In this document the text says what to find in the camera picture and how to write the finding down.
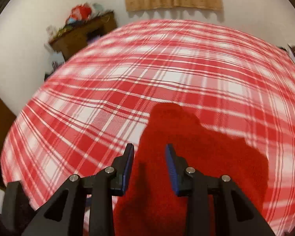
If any red knitted garment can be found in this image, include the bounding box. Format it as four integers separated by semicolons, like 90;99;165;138
114;103;273;235

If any red white plaid bedsheet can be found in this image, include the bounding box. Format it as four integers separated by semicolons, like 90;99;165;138
0;20;295;235

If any white paper shopping bag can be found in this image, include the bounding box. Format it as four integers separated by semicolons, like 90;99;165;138
50;52;65;72

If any dark wooden desk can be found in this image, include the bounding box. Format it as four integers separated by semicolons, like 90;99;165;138
49;11;117;61

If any red gift box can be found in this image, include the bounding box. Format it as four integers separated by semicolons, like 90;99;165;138
66;3;92;24

